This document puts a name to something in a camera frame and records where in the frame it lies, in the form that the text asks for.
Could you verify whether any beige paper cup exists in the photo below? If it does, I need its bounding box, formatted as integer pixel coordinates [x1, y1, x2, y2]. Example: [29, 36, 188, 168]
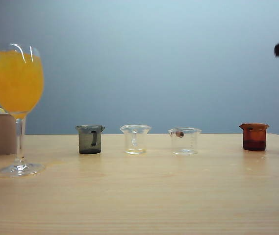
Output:
[0, 112, 19, 155]

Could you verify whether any clear measuring cup brown spot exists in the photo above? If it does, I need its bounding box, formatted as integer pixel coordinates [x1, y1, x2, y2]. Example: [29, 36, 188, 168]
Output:
[168, 127, 202, 155]

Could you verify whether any smoky grey measuring cup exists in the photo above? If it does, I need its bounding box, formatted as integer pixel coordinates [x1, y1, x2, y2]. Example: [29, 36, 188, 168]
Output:
[75, 125, 105, 155]

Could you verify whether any clear measuring cup with handle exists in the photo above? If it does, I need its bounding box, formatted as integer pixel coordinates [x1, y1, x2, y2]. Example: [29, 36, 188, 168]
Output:
[119, 124, 152, 155]

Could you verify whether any amber measuring cup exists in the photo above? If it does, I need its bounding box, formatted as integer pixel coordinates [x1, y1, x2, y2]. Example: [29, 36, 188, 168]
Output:
[239, 123, 270, 151]

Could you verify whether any wine glass with orange drink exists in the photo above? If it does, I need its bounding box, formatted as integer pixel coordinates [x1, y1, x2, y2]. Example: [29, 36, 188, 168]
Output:
[0, 43, 46, 178]

